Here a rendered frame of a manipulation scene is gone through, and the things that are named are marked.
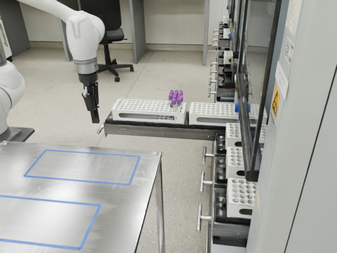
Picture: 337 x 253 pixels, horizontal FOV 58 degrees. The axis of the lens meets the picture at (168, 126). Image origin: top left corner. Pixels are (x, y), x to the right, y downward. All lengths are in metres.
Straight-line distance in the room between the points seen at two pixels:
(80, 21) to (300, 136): 0.87
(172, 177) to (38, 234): 1.45
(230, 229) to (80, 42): 0.80
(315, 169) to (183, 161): 1.81
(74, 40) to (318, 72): 0.89
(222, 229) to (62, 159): 0.57
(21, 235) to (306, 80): 0.73
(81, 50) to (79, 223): 0.62
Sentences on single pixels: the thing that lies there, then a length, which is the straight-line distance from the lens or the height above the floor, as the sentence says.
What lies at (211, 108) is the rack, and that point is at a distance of 1.22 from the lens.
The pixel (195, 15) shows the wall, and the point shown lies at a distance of 4.67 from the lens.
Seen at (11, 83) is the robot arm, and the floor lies 0.91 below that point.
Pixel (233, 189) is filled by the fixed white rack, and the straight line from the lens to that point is 0.85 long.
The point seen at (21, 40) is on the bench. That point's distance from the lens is 5.43.
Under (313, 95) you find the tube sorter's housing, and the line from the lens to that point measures 0.49.
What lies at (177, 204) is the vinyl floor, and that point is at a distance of 2.00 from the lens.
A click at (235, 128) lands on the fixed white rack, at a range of 1.10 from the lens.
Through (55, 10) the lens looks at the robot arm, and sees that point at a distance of 1.34.
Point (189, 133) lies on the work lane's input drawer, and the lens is 1.20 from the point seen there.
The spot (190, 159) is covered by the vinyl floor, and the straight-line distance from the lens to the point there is 2.35.
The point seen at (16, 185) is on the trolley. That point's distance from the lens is 1.03.
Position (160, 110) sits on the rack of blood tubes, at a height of 0.86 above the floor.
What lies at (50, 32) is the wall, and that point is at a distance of 5.41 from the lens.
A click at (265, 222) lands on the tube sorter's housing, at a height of 0.96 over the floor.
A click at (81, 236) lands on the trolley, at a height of 0.82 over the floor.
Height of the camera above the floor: 1.44
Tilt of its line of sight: 31 degrees down
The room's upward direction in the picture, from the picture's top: 1 degrees counter-clockwise
